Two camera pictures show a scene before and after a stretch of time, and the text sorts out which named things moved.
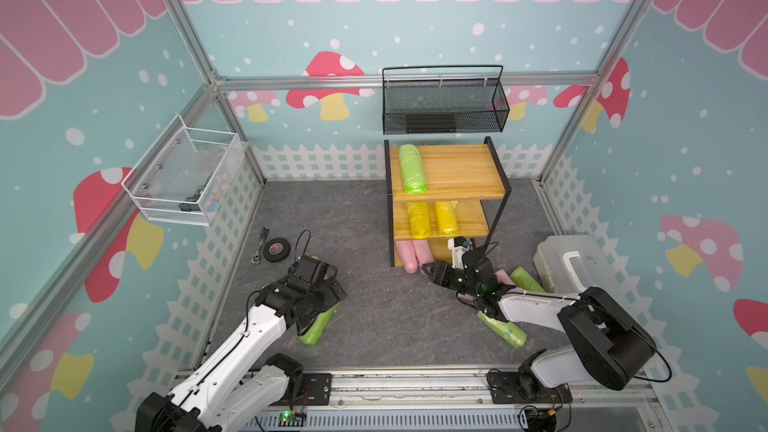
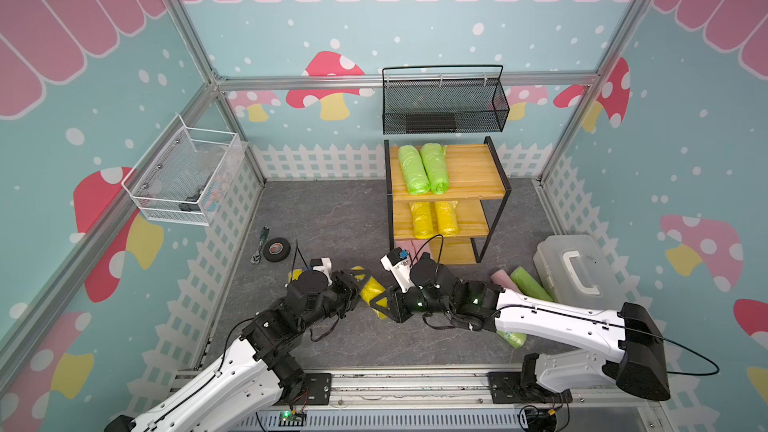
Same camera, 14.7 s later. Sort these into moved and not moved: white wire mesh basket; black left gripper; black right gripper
Moved: black right gripper; black left gripper
Not moved: white wire mesh basket
